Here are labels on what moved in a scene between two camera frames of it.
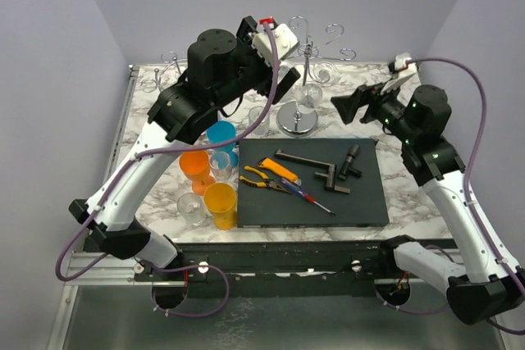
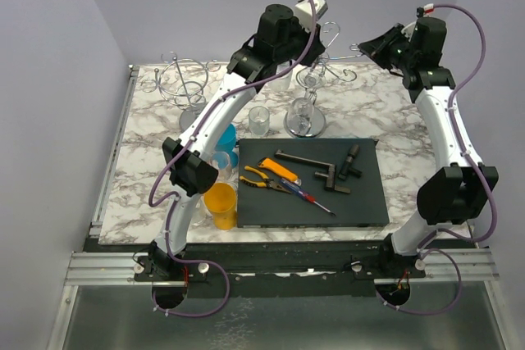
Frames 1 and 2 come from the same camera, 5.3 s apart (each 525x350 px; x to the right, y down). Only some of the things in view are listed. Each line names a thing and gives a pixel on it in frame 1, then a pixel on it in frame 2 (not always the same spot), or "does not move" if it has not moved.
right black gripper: [363, 95] to [376, 49]
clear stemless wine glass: [285, 66] does not move
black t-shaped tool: [347, 165] does not move
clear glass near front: [190, 206] does not move
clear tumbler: [254, 113] does not move
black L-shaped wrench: [330, 175] does not move
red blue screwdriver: [294, 188] does not move
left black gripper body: [253, 70] to [299, 38]
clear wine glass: [324, 74] to [301, 114]
